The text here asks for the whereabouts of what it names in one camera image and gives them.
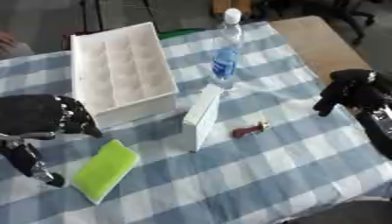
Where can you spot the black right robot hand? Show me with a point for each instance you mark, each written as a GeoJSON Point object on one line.
{"type": "Point", "coordinates": [357, 90]}

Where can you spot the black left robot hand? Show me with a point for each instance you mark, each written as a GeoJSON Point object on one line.
{"type": "Point", "coordinates": [28, 113]}

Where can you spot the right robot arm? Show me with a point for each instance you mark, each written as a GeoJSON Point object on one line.
{"type": "Point", "coordinates": [378, 131]}

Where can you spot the white compartment box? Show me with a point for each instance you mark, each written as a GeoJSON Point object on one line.
{"type": "Point", "coordinates": [122, 75]}

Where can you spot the brown cardboard box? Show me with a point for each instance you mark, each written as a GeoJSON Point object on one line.
{"type": "Point", "coordinates": [222, 5]}

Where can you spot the black office chair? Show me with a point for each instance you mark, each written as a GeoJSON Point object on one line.
{"type": "Point", "coordinates": [352, 14]}

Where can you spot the lime green sponge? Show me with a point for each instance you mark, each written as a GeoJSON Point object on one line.
{"type": "Point", "coordinates": [104, 170]}

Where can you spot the dark red small tool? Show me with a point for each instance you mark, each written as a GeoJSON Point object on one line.
{"type": "Point", "coordinates": [247, 130]}

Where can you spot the black tripod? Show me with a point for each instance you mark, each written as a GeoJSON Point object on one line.
{"type": "Point", "coordinates": [98, 14]}

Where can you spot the clear water bottle blue label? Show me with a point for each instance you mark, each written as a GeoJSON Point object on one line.
{"type": "Point", "coordinates": [225, 61]}

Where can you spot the white rectangular carton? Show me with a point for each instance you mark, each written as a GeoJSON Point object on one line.
{"type": "Point", "coordinates": [201, 119]}

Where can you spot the green flat object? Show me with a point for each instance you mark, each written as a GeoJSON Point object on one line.
{"type": "Point", "coordinates": [178, 33]}

